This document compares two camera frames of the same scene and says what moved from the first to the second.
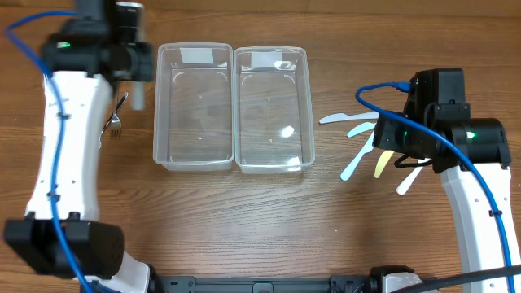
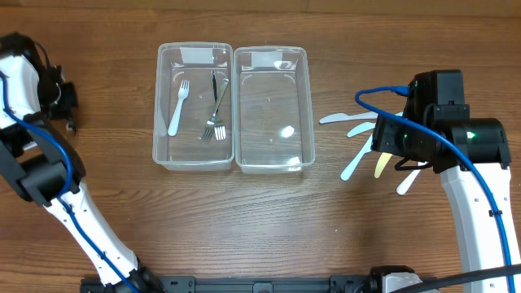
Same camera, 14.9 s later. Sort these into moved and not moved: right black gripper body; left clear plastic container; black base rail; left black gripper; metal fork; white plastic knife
Moved: metal fork; left black gripper
Not moved: white plastic knife; left clear plastic container; black base rail; right black gripper body
